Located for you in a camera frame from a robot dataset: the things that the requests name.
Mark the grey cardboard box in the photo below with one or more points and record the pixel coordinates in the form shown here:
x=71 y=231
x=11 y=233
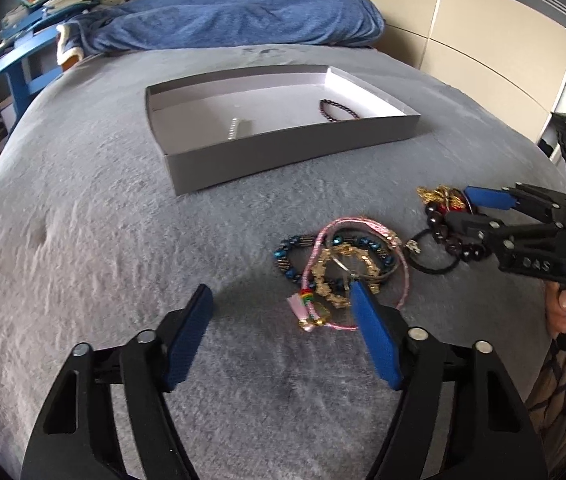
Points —
x=263 y=160

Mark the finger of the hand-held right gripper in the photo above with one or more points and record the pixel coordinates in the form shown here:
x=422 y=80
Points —
x=468 y=227
x=485 y=197

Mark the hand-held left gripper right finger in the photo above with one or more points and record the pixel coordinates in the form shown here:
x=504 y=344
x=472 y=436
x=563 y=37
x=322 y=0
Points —
x=375 y=340

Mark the blue duvet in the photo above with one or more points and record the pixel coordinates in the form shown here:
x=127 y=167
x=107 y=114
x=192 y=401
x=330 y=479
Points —
x=238 y=15

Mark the blue desk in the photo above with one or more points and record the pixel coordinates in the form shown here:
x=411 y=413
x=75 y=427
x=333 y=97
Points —
x=18 y=85

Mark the beige wardrobe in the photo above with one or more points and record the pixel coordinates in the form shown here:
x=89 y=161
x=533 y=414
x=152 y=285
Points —
x=463 y=20

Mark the grey blanket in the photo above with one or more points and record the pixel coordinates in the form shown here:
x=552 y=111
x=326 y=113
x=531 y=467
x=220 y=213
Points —
x=88 y=235

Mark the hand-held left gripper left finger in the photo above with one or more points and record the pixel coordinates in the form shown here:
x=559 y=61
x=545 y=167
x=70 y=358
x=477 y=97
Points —
x=188 y=340

